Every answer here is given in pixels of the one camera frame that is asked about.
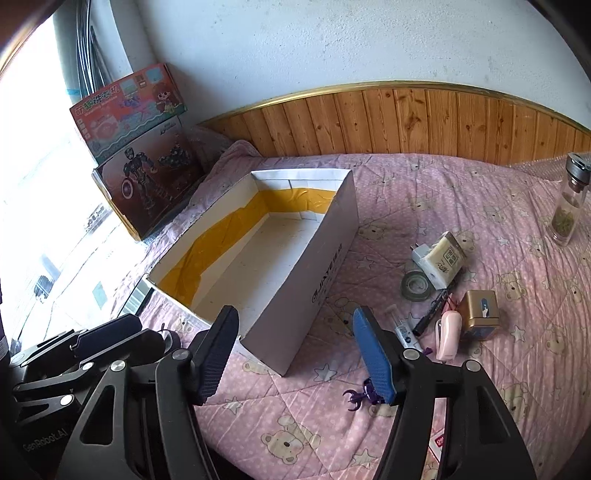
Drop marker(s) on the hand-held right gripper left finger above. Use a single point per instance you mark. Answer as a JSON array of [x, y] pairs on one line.
[[216, 353]]

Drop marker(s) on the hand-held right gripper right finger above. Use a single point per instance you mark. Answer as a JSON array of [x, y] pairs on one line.
[[375, 362]]

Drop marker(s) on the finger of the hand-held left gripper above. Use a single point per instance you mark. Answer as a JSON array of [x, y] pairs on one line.
[[154, 344], [111, 330]]

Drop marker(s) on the pink oval device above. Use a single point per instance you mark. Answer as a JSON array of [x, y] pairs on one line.
[[449, 337]]

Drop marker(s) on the clear tape roll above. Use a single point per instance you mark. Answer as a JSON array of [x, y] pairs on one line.
[[406, 286]]

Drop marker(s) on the white plug charger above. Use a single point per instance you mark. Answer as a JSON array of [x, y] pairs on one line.
[[422, 263]]

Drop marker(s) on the white cardboard box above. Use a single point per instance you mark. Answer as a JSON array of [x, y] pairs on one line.
[[323, 258]]

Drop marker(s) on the purple toy scorpion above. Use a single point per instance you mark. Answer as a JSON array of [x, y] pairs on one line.
[[369, 392]]

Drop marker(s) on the white syringe tube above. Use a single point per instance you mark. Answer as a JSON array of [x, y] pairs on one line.
[[405, 330]]

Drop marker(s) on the black marker pen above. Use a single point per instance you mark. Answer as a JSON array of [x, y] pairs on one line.
[[429, 314]]

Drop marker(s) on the red white packet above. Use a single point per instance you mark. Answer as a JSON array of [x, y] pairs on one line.
[[438, 445]]

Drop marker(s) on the small gold box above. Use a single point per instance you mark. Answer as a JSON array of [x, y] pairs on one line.
[[480, 316]]

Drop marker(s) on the cream tissue pack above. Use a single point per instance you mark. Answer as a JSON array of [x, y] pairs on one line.
[[445, 261]]

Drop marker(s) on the dark robot figure toy box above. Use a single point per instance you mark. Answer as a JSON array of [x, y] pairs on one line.
[[143, 184]]

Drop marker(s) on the pink bear-print blanket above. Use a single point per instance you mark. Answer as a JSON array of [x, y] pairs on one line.
[[508, 221]]

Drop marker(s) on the colourful cartoon toy box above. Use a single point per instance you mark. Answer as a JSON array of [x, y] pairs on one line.
[[124, 110]]

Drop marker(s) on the glass tea bottle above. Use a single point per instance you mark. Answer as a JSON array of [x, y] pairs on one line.
[[565, 217]]

